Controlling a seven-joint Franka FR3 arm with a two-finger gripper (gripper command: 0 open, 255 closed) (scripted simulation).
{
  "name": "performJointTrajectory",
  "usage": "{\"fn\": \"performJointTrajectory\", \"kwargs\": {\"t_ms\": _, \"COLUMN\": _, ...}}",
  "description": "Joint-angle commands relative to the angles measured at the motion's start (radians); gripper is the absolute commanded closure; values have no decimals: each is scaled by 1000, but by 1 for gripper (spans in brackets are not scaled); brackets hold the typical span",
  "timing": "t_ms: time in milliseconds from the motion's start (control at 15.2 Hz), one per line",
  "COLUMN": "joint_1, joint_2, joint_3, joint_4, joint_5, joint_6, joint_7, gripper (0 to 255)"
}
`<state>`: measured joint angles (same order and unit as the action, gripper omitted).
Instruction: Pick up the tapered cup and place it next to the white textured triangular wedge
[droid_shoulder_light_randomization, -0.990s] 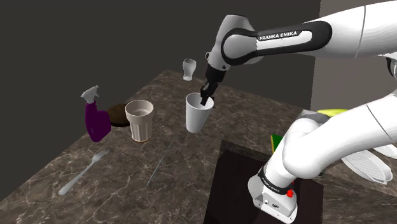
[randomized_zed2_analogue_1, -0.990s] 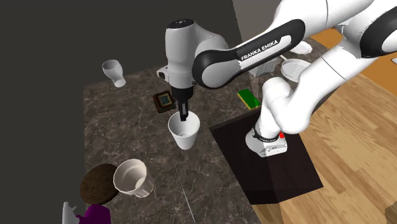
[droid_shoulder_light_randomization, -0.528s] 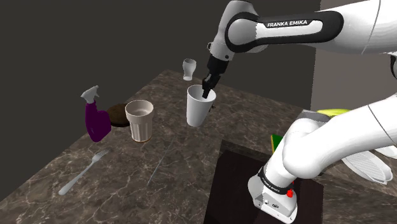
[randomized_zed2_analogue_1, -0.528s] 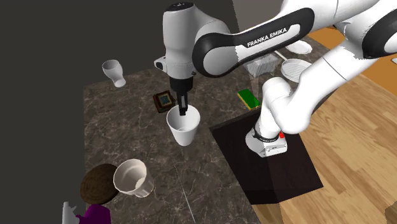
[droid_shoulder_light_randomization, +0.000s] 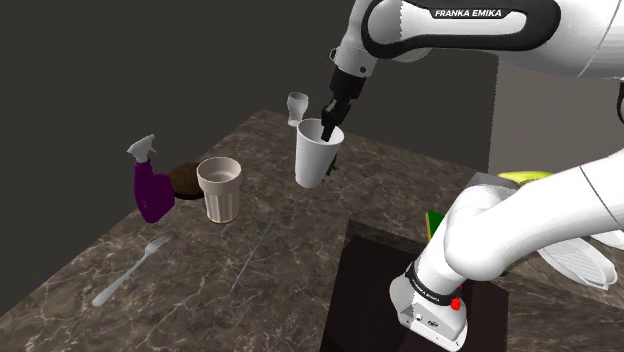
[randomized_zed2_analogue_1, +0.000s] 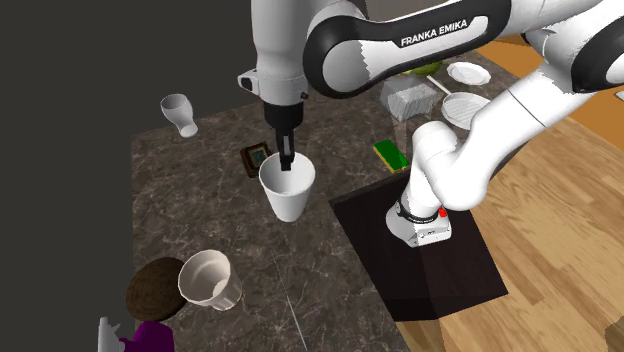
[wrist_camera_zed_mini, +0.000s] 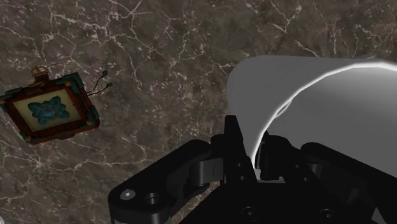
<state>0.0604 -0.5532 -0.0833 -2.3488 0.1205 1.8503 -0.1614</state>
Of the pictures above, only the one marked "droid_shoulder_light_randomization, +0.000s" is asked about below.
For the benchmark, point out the yellow green curved object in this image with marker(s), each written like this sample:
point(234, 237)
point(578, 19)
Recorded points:
point(524, 176)

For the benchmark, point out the white ribbed dish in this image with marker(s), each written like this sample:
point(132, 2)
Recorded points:
point(580, 263)

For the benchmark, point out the grey flat block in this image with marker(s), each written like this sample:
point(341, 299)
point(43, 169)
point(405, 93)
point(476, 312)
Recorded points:
point(487, 180)

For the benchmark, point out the silver fork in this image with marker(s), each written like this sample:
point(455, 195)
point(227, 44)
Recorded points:
point(124, 279)

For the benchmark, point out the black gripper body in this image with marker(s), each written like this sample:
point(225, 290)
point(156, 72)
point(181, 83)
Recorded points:
point(347, 86)

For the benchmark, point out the small white goblet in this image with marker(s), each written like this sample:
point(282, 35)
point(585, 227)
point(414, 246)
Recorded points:
point(296, 108)

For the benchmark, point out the brown round plate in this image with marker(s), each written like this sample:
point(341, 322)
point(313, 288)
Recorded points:
point(184, 181)

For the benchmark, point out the plain white cup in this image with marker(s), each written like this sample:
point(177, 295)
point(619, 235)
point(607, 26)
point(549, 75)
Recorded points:
point(312, 158)

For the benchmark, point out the beige ribbed cup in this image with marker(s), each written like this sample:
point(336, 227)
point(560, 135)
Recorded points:
point(222, 200)

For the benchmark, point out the purple spray bottle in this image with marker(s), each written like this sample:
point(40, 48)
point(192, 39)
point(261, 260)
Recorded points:
point(152, 192)

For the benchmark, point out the green flat object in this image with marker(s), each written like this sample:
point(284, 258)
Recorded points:
point(433, 223)

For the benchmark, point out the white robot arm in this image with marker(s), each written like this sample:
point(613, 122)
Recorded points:
point(492, 229)

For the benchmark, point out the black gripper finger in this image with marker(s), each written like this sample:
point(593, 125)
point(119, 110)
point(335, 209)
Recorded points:
point(331, 122)
point(333, 167)

